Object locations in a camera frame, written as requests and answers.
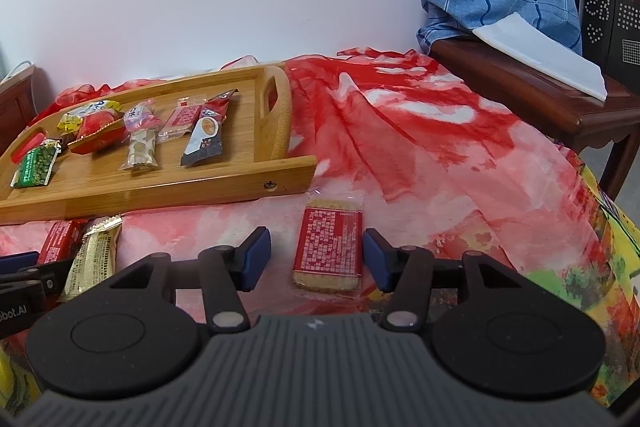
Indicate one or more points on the wooden bedside cabinet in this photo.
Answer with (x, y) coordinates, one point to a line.
(15, 107)

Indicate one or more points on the yellow candy packet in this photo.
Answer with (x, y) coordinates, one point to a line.
(100, 107)

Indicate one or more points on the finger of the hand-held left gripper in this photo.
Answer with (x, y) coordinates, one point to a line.
(20, 261)
(55, 277)

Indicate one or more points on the small brown candy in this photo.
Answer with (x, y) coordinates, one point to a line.
(59, 142)

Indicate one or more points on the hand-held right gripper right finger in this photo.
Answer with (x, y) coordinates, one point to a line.
(377, 257)

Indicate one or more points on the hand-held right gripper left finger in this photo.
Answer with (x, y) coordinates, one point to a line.
(255, 257)

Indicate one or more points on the red black coffee stick packet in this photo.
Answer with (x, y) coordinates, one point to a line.
(205, 132)

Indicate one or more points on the red puffy snack packet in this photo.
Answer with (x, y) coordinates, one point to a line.
(100, 132)

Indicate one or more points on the dark wooden side table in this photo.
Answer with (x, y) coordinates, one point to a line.
(525, 92)

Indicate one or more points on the red sheer cloth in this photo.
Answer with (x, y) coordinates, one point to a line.
(425, 132)

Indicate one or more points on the green pea snack packet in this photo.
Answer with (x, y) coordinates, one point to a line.
(35, 167)

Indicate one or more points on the red biscuit packet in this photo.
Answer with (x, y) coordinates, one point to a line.
(180, 119)
(327, 247)
(60, 239)

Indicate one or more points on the white power strip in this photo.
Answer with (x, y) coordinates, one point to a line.
(20, 66)

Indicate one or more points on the gold snack packet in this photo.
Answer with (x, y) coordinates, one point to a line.
(92, 257)

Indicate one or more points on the nougat bar clear pink wrapper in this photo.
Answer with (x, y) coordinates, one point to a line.
(142, 152)

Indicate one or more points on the white folded cloth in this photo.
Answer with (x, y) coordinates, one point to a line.
(550, 54)

